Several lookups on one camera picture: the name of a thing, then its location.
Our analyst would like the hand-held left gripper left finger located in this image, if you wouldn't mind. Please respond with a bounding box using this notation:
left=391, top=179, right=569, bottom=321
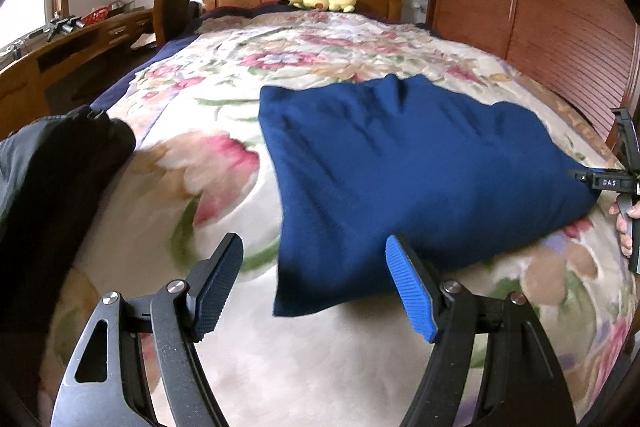
left=50, top=232, right=245, bottom=427

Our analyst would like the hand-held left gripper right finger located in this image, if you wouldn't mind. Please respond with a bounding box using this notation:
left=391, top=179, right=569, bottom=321
left=385, top=234, right=578, bottom=427

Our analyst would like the blue suit jacket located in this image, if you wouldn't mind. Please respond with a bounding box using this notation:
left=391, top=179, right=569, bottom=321
left=258, top=74, right=601, bottom=318

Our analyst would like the person's right hand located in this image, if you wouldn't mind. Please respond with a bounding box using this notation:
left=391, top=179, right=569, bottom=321
left=609, top=202, right=640, bottom=256

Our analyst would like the floral blanket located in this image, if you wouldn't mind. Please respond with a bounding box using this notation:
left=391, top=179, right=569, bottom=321
left=40, top=9, right=640, bottom=427

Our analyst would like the black cloth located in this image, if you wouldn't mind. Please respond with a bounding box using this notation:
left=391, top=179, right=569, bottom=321
left=0, top=106, right=137, bottom=408

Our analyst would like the wooden chair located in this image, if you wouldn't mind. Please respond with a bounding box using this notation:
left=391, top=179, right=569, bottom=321
left=152, top=0, right=197, bottom=46

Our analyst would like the wooden desk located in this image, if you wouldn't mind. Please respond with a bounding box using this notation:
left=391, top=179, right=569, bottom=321
left=0, top=4, right=157, bottom=128

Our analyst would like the red basket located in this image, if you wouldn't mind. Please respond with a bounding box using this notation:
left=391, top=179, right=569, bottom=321
left=80, top=6, right=110, bottom=26

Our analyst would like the black tool on desk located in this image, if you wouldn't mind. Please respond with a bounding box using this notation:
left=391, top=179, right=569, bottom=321
left=45, top=14, right=86, bottom=42

